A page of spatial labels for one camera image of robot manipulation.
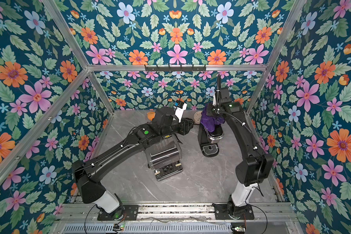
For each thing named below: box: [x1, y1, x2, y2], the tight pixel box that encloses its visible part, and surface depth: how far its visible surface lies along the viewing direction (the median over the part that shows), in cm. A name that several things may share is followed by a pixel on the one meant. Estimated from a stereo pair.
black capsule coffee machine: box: [197, 122, 225, 158], surface depth 95 cm
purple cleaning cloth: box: [200, 103, 225, 133], surface depth 80 cm
